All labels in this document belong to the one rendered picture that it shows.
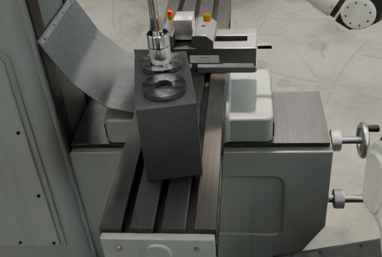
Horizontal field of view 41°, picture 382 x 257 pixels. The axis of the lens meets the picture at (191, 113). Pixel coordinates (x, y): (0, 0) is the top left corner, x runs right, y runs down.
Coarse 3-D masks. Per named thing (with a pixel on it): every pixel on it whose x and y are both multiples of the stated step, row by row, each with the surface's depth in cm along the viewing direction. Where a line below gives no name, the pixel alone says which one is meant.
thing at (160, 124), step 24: (144, 72) 108; (168, 72) 106; (144, 96) 100; (168, 96) 98; (192, 96) 99; (144, 120) 98; (168, 120) 99; (192, 120) 100; (144, 144) 102; (168, 144) 102; (192, 144) 103; (168, 168) 106; (192, 168) 107
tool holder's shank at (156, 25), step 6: (150, 0) 100; (156, 0) 101; (150, 6) 101; (156, 6) 101; (150, 12) 102; (156, 12) 102; (150, 18) 103; (156, 18) 103; (150, 24) 104; (156, 24) 103; (162, 24) 104; (156, 30) 104; (162, 30) 105
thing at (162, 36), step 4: (164, 28) 107; (148, 32) 106; (164, 32) 105; (168, 32) 105; (148, 36) 105; (152, 36) 104; (156, 36) 104; (160, 36) 104; (164, 36) 104; (168, 36) 105; (152, 40) 104; (156, 40) 104; (160, 40) 104
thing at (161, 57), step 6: (150, 42) 105; (156, 42) 104; (162, 42) 105; (168, 42) 106; (150, 48) 106; (156, 48) 105; (162, 48) 105; (168, 48) 107; (150, 54) 107; (156, 54) 106; (162, 54) 106; (168, 54) 107; (150, 60) 109; (156, 60) 107; (162, 60) 107; (168, 60) 108
